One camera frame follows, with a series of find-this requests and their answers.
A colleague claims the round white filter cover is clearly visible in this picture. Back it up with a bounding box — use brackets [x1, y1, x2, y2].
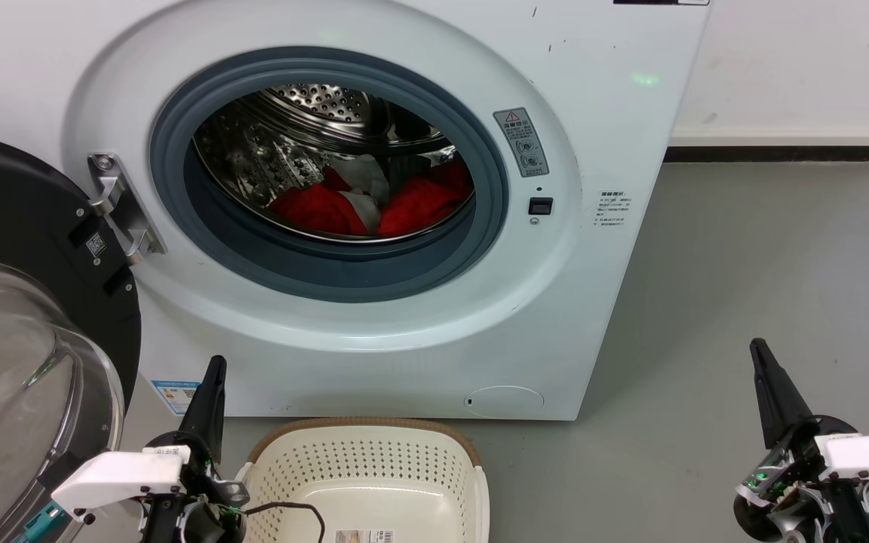
[464, 385, 546, 420]

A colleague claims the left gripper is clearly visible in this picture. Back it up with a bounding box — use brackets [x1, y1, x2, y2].
[140, 356, 250, 543]

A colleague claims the silver metal door hinge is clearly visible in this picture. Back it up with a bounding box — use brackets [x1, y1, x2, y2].
[88, 152, 167, 265]

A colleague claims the grey warning sticker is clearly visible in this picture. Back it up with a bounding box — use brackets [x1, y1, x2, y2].
[493, 107, 550, 179]

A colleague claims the small printed text label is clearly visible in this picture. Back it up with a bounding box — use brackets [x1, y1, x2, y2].
[594, 189, 631, 232]

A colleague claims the teal connector plug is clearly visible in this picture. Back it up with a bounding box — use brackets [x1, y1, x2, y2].
[12, 504, 63, 543]

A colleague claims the grey rubber door gasket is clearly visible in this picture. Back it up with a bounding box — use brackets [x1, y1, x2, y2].
[149, 47, 511, 304]

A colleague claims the washing machine door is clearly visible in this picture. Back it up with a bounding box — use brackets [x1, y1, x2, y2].
[0, 130, 142, 543]

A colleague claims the white front-load washing machine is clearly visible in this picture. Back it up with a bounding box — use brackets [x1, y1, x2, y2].
[0, 0, 713, 422]

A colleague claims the blue energy label sticker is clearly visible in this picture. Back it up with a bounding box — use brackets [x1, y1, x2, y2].
[151, 379, 202, 416]

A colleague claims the cream perforated laundry basket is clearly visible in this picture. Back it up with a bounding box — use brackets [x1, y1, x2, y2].
[235, 417, 491, 543]

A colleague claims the black baseboard strip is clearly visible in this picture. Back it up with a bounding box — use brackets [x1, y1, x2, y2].
[664, 145, 869, 164]

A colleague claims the stainless steel washing machine drum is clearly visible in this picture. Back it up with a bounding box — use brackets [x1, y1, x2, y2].
[193, 83, 476, 244]

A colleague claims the red jacket with white stripes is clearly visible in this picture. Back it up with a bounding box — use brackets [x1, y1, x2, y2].
[268, 154, 392, 237]

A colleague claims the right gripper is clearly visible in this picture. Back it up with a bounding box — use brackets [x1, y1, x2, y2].
[732, 339, 869, 543]

